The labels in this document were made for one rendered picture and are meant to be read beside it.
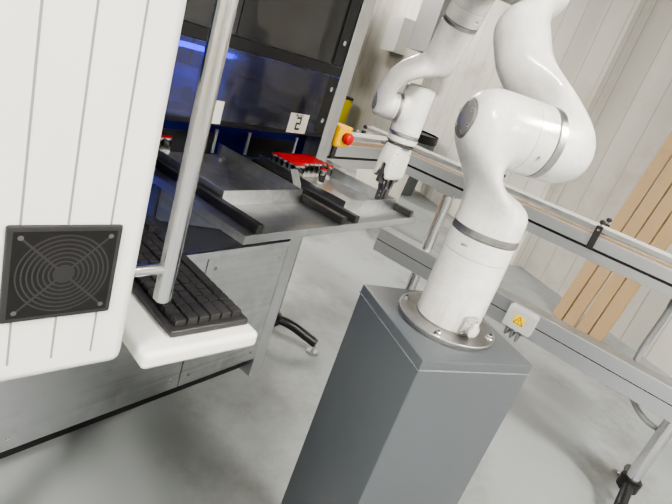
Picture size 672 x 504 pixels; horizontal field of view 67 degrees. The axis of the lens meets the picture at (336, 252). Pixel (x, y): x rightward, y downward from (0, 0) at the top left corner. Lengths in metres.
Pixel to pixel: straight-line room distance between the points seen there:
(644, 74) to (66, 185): 4.43
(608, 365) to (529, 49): 1.51
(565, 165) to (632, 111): 3.75
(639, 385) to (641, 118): 2.72
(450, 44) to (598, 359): 1.39
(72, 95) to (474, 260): 0.64
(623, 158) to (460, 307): 3.72
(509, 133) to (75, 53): 0.59
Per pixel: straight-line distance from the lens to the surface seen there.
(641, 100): 4.64
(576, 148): 0.90
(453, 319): 0.94
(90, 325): 0.70
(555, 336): 2.26
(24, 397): 1.53
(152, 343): 0.79
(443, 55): 1.35
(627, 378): 2.25
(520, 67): 0.98
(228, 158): 1.50
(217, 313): 0.84
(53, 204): 0.60
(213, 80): 0.63
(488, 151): 0.83
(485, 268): 0.90
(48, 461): 1.73
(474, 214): 0.89
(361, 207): 1.40
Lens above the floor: 1.26
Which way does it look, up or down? 21 degrees down
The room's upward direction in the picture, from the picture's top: 19 degrees clockwise
